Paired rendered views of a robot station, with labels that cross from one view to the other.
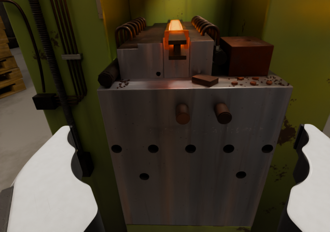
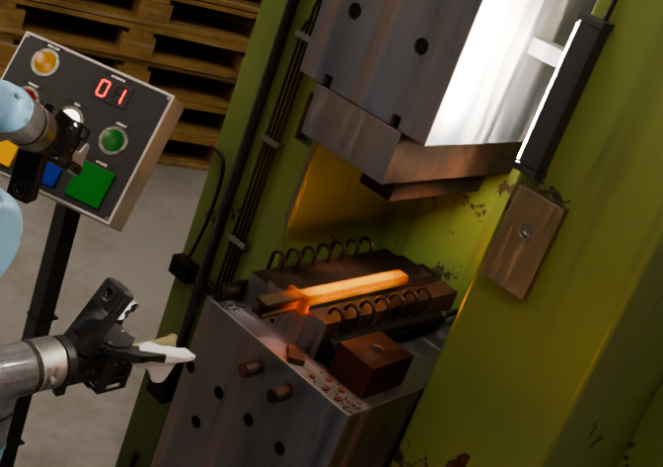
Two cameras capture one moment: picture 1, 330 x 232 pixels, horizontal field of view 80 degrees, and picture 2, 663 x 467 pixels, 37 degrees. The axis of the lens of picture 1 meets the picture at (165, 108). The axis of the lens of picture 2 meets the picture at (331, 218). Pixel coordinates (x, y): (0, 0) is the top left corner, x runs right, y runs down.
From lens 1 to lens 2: 149 cm
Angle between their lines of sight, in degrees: 30
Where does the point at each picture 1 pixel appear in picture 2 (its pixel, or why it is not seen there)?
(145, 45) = (273, 285)
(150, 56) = not seen: hidden behind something
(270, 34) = (442, 370)
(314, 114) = not seen: outside the picture
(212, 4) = not seen: hidden behind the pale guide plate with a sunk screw
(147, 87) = (244, 324)
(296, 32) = (471, 389)
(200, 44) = (315, 319)
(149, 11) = (417, 231)
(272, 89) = (331, 405)
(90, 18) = (277, 216)
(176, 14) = (452, 263)
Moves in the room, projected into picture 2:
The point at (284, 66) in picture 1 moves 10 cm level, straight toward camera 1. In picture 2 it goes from (448, 428) to (399, 423)
